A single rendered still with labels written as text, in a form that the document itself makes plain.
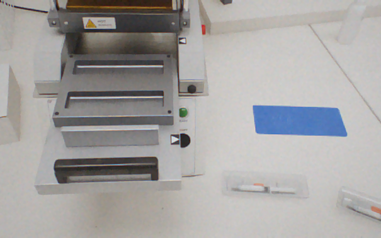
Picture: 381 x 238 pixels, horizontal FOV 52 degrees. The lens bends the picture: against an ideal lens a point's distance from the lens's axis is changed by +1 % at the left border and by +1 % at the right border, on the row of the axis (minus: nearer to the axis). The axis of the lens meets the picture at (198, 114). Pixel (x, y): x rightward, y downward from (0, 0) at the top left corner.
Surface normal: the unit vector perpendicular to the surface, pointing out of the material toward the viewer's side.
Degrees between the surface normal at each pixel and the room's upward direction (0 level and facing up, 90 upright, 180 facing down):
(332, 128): 0
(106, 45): 0
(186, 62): 40
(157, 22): 90
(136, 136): 90
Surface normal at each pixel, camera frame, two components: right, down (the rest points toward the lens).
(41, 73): 0.07, -0.04
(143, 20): 0.07, 0.74
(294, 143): 0.04, -0.67
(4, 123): 0.32, 0.71
